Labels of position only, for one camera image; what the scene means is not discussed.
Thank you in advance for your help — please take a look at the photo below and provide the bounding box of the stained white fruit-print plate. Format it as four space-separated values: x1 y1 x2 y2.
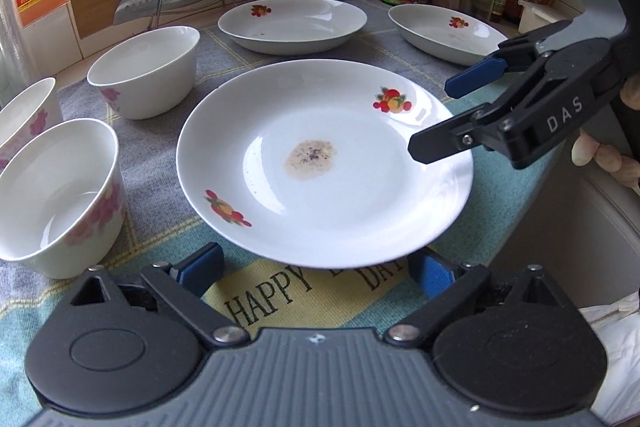
176 59 475 269

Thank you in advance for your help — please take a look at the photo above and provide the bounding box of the thick plastic wrap roll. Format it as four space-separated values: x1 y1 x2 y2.
0 0 26 85

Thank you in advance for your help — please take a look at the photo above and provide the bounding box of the printed plaid towel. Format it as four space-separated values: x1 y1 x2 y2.
0 0 576 408

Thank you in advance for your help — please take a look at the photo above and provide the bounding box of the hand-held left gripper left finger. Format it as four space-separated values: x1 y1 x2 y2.
67 242 251 351

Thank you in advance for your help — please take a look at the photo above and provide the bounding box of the person's right hand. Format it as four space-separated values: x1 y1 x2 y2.
571 74 640 196

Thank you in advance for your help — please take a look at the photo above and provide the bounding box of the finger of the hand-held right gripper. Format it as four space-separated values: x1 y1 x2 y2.
444 22 575 98
407 104 526 166

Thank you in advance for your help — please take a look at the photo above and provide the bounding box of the white plastic bag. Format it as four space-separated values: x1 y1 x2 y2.
580 292 640 423

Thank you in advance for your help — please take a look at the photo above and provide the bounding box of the white floral bowl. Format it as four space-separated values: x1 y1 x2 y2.
0 77 64 170
0 118 127 279
86 26 201 121

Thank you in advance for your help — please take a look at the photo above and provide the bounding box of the white plastic container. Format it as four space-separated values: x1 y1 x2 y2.
517 0 583 35

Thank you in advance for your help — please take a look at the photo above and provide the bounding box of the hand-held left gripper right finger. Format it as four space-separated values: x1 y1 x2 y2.
384 249 558 349

